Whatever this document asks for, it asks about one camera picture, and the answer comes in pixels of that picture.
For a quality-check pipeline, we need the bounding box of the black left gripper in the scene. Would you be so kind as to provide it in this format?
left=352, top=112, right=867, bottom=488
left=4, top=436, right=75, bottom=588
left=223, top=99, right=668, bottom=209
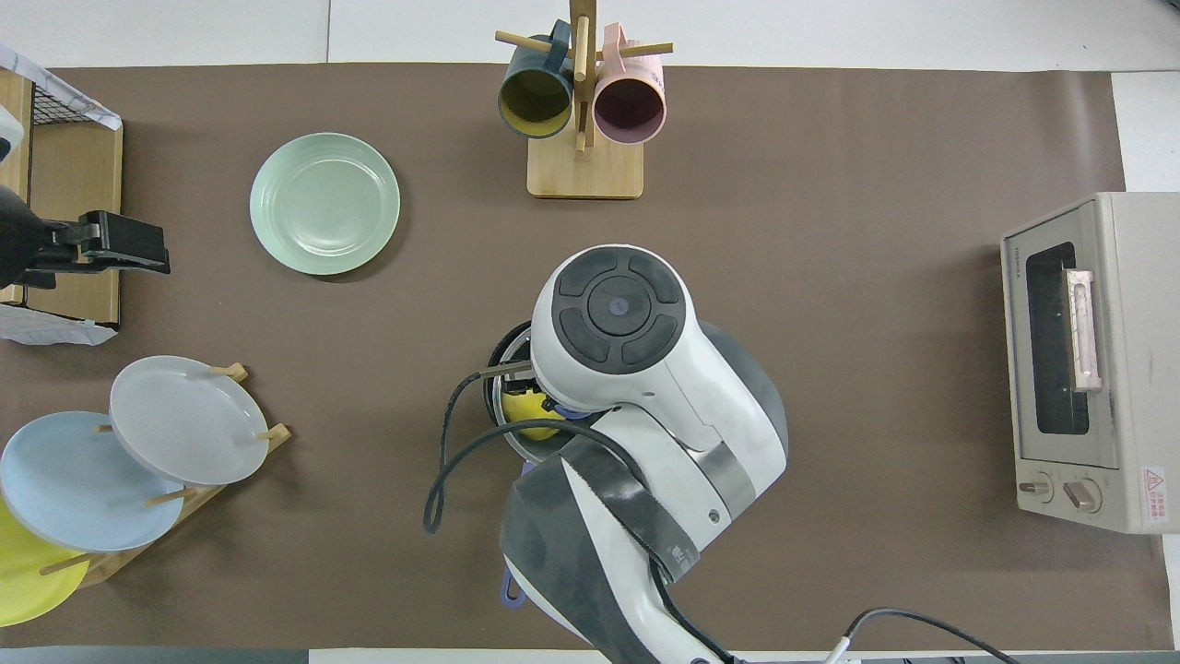
left=23, top=210, right=171, bottom=289

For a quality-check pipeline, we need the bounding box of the yellow lemon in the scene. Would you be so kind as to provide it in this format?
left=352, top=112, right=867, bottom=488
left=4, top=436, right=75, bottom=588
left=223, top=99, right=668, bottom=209
left=502, top=387, right=565, bottom=440

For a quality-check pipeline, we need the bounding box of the glass lid blue knob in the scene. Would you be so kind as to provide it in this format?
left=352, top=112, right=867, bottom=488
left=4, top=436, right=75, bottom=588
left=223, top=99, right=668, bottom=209
left=493, top=327, right=591, bottom=467

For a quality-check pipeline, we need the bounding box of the grey plate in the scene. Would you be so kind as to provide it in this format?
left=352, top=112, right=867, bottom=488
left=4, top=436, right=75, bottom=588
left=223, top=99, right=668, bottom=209
left=109, top=355, right=271, bottom=487

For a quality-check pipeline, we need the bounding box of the light green plate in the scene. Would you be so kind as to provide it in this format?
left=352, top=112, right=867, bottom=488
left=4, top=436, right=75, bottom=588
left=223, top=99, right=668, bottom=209
left=249, top=132, right=402, bottom=277

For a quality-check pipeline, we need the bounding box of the light blue plate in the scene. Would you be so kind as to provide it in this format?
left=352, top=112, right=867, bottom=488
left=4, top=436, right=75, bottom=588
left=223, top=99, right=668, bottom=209
left=0, top=410, right=185, bottom=553

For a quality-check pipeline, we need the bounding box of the wooden plate rack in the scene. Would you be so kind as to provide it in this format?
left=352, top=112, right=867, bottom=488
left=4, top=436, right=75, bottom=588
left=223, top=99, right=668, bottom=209
left=39, top=362, right=292, bottom=589

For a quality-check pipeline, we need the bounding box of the yellow plate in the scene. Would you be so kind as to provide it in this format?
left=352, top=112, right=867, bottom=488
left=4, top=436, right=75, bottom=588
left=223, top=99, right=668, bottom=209
left=0, top=498, right=90, bottom=628

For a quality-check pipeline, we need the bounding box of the wooden board shelf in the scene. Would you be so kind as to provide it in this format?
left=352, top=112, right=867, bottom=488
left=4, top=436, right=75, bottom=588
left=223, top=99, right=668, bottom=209
left=0, top=69, right=124, bottom=326

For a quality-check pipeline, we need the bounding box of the white patterned cloth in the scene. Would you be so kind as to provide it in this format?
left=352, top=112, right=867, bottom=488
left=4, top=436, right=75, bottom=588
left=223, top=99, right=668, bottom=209
left=0, top=46, right=123, bottom=130

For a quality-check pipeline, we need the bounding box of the wooden mug tree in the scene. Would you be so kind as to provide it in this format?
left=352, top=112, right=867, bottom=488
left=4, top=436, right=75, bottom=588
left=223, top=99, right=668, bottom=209
left=495, top=0, right=674, bottom=200

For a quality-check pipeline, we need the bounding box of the dark teal mug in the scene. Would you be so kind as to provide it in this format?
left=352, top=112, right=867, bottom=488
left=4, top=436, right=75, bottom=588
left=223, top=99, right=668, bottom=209
left=498, top=20, right=575, bottom=140

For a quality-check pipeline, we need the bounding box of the pink ribbed mug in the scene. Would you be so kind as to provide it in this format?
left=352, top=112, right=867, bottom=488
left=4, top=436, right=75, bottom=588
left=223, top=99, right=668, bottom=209
left=593, top=23, right=667, bottom=146

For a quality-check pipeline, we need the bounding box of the brown table mat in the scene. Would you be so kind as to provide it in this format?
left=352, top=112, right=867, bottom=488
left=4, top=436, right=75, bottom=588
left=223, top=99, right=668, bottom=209
left=0, top=63, right=1174, bottom=651

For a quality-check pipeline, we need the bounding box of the beige toaster oven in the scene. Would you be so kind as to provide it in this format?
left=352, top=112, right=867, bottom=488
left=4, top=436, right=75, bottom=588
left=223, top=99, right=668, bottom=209
left=1000, top=192, right=1180, bottom=535

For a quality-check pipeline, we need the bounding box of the black pot purple handle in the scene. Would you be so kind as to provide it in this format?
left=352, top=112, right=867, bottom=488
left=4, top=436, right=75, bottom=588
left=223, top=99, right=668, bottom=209
left=483, top=321, right=559, bottom=610

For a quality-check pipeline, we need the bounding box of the black wire basket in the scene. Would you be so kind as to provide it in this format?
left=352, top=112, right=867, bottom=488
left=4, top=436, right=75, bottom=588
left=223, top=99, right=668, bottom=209
left=32, top=78, right=102, bottom=126

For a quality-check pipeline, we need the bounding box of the black cable white plug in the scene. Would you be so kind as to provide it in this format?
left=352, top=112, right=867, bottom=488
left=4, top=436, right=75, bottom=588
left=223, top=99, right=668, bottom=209
left=823, top=607, right=1015, bottom=664

